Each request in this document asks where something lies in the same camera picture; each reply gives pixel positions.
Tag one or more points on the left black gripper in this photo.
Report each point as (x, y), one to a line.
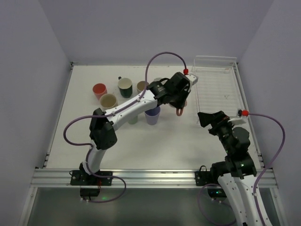
(179, 101)

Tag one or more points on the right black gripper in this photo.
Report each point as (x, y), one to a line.
(216, 125)

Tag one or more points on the orange mug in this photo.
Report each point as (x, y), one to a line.
(179, 111)

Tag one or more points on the beige plastic cup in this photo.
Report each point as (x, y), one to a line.
(141, 85)

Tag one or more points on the lavender plastic cup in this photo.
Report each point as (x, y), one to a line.
(152, 115)

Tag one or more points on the dark green mug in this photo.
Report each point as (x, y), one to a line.
(125, 86)

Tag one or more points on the light green plastic cup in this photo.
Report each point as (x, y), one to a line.
(133, 120)

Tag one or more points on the cream floral mug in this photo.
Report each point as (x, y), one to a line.
(108, 101)

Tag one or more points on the salmon pink plastic cup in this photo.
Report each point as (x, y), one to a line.
(99, 90)

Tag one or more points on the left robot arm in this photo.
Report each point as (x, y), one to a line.
(104, 124)

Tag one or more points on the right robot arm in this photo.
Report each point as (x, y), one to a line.
(236, 175)

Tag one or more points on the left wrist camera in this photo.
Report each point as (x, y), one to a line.
(193, 78)

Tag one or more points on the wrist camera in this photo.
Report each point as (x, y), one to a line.
(193, 78)
(240, 118)

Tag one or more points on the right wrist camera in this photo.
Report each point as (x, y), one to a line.
(240, 118)

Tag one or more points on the white wire dish rack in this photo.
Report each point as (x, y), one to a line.
(217, 87)

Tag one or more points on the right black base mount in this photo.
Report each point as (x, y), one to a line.
(203, 177)

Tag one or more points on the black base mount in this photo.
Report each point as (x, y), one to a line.
(90, 185)
(203, 177)

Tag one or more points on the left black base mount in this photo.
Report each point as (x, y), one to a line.
(90, 185)

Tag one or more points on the aluminium mounting rail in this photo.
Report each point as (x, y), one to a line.
(138, 178)

